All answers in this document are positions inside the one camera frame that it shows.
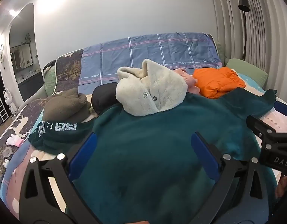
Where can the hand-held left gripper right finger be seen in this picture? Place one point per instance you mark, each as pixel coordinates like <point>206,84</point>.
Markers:
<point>204,155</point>

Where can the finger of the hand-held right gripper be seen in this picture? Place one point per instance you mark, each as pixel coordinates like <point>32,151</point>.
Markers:
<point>262,127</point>
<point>284,110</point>

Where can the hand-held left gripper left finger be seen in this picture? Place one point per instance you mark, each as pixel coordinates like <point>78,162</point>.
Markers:
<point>85,152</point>

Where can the dark green fleece sweatshirt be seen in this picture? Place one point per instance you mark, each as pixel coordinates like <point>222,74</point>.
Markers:
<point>145,144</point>

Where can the person's right hand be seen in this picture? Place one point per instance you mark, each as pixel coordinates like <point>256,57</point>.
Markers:
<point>285,187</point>

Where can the light blue cloth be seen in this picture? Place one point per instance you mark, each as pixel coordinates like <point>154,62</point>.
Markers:
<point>253,84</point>

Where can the brown fleece garment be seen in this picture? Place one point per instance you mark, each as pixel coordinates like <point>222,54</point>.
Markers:
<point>64,107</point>

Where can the green pillow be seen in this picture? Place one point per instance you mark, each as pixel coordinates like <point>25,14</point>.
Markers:
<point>247,71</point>

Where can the black jacket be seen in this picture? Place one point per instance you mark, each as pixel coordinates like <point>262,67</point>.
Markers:
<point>103,96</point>

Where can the orange puffer jacket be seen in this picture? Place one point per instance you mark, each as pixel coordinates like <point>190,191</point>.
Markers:
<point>218,80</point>

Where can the white gloves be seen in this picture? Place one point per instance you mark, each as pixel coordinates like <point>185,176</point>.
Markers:
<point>13,141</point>

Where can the pink quilted jacket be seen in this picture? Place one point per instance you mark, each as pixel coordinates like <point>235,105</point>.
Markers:
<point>189,80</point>

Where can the pink plush blanket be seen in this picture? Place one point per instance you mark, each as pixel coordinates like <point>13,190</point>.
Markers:
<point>14,186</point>

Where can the beige pleated curtain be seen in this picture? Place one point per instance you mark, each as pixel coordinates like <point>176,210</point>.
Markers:
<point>262,32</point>

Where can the cream fleece jacket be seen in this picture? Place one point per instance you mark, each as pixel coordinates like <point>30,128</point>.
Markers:
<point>152,91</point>

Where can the dark cabinet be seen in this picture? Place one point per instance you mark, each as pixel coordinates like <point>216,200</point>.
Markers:
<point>31,85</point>

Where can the dark printed quilt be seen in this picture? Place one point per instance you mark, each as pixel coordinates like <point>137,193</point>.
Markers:
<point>66,67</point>

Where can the white rabbit figurine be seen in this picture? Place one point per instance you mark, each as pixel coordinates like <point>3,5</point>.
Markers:
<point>10,102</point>

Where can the white ladder rack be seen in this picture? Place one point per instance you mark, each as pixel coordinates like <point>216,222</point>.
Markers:
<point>0,107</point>

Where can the black floor lamp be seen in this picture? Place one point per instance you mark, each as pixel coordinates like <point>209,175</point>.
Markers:
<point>244,7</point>

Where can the blue plaid sheet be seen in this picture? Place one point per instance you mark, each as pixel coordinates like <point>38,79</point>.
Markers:
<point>145,56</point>

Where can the wall mirror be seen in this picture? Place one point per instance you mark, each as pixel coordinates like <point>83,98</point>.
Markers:
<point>21,56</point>

